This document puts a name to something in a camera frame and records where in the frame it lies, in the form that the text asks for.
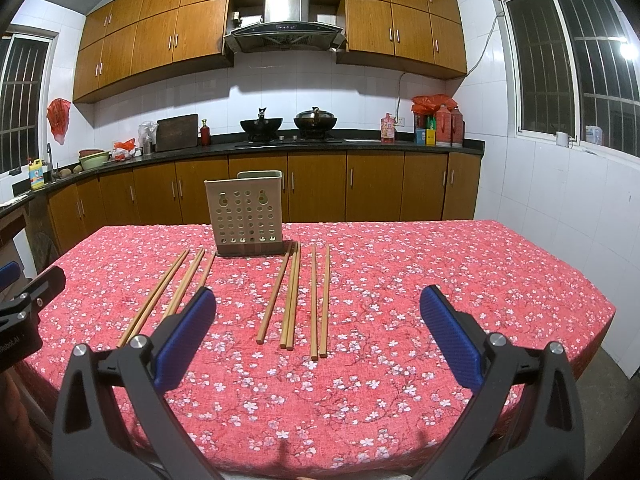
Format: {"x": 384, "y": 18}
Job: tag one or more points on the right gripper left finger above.
{"x": 112, "y": 420}

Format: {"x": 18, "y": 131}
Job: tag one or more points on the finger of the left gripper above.
{"x": 9, "y": 274}
{"x": 39, "y": 292}

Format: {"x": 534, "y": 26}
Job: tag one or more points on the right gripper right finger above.
{"x": 524, "y": 420}

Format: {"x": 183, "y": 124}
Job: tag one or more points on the wooden chopstick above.
{"x": 147, "y": 307}
{"x": 263, "y": 329}
{"x": 323, "y": 346}
{"x": 184, "y": 284}
{"x": 287, "y": 305}
{"x": 314, "y": 355}
{"x": 293, "y": 302}
{"x": 208, "y": 266}

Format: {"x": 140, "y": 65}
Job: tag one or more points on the yellow detergent bottle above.
{"x": 36, "y": 176}

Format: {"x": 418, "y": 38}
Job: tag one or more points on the green basin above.
{"x": 93, "y": 159}

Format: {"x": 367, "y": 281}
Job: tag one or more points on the red bag on counter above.
{"x": 124, "y": 150}

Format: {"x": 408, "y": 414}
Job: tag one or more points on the dark wooden cutting board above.
{"x": 177, "y": 133}

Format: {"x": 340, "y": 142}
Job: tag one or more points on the beige perforated utensil holder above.
{"x": 246, "y": 213}

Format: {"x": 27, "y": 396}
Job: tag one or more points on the left barred window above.
{"x": 22, "y": 68}

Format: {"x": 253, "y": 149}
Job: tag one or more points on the barred window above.
{"x": 576, "y": 71}
{"x": 22, "y": 68}

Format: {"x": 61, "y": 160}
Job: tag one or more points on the red floral tablecloth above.
{"x": 384, "y": 396}

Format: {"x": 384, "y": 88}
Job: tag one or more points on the red sauce bottle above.
{"x": 204, "y": 133}

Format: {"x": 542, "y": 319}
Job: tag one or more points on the white cup on sill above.
{"x": 562, "y": 139}

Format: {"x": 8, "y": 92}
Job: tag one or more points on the lower wooden cabinets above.
{"x": 316, "y": 186}

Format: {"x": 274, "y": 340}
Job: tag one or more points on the black lidded wok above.
{"x": 315, "y": 124}

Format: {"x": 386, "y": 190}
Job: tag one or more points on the pink labelled bottle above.
{"x": 388, "y": 128}

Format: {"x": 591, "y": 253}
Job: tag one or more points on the steel range hood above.
{"x": 277, "y": 25}

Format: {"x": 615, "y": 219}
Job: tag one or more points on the right barred window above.
{"x": 576, "y": 71}

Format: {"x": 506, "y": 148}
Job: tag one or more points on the red plastic bag on wall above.
{"x": 58, "y": 116}

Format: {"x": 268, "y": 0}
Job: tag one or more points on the black wok with handle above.
{"x": 262, "y": 129}

